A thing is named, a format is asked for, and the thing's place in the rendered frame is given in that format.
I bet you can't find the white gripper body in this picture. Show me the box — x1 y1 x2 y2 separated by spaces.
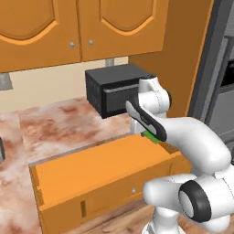
130 117 144 135

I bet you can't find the green sponge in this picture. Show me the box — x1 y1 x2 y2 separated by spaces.
141 130 162 144

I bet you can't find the black microwave oven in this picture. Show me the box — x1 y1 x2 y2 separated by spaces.
84 63 157 120

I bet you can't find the orange wooden drawer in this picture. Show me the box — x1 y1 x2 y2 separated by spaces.
28 133 194 234

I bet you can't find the orange tall cabinet panel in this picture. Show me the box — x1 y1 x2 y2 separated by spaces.
129 0 215 119

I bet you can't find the grey fridge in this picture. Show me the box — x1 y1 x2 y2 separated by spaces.
186 0 234 144

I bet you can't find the orange arched cupboard door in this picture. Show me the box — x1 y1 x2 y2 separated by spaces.
77 0 170 63
0 0 82 74

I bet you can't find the dark grey appliance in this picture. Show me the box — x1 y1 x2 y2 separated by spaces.
0 136 6 163

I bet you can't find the grey microwave handle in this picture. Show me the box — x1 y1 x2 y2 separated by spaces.
102 83 141 94

